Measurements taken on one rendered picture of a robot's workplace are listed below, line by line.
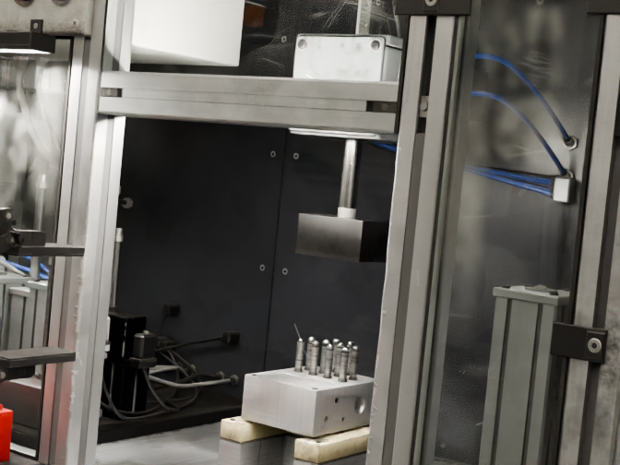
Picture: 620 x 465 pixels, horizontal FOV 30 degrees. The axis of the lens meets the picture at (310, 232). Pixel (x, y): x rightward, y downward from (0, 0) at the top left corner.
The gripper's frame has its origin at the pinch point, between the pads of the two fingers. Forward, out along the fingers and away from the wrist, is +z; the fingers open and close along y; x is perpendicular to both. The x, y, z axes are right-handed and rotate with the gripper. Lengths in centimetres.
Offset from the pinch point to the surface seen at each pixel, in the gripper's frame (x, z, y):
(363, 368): 10, 64, -12
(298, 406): -2.7, 33.1, -11.6
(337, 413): -4.8, 37.3, -12.4
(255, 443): 3.4, 34.4, -17.0
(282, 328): 23, 64, -9
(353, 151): -0.8, 41.7, 15.3
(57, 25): 24.3, 20.4, 25.6
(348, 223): -2.5, 39.3, 7.5
